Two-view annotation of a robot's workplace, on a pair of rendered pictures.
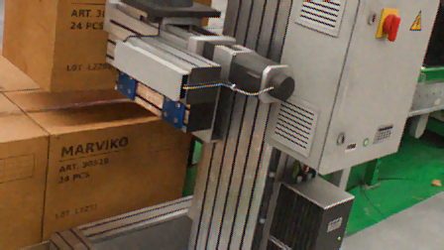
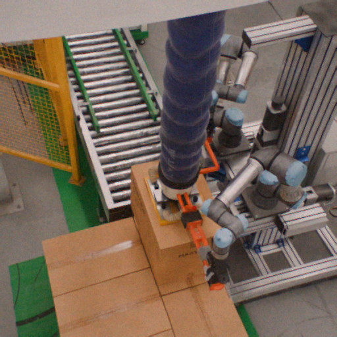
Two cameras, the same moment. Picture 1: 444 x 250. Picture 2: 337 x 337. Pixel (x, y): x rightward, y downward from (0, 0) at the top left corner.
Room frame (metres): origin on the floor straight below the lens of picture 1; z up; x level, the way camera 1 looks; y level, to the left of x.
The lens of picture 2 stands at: (1.25, 2.20, 3.46)
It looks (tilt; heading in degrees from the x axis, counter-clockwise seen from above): 50 degrees down; 295
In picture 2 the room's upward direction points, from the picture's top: 5 degrees clockwise
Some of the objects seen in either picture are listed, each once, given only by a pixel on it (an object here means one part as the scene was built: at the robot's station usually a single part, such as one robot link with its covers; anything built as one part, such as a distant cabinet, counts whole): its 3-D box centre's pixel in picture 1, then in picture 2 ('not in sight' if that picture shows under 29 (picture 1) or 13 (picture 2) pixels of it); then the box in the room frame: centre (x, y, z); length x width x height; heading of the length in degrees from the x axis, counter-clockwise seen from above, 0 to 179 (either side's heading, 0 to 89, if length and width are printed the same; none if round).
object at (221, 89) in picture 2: not in sight; (217, 91); (1.98, 0.07, 1.50); 0.11 x 0.11 x 0.08; 11
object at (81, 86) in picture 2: not in sight; (68, 62); (3.53, -0.55, 0.60); 1.60 x 0.10 x 0.09; 138
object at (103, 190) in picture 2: not in sight; (72, 102); (3.30, -0.26, 0.50); 2.31 x 0.05 x 0.19; 138
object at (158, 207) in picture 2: not in sight; (160, 197); (2.03, 0.62, 1.10); 0.34 x 0.10 x 0.05; 136
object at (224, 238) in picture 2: not in sight; (222, 240); (1.54, 0.95, 1.50); 0.09 x 0.08 x 0.11; 77
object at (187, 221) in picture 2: not in sight; (191, 218); (1.78, 0.72, 1.20); 0.10 x 0.08 x 0.06; 46
